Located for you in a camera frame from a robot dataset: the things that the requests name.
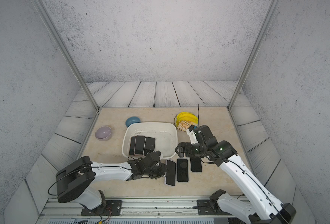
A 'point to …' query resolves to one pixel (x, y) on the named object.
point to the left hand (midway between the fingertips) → (172, 176)
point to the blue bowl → (132, 120)
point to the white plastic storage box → (166, 135)
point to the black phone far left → (132, 146)
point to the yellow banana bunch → (186, 116)
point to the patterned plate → (183, 125)
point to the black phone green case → (195, 164)
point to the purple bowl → (103, 133)
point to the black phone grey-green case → (182, 170)
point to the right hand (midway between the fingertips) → (183, 150)
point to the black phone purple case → (149, 145)
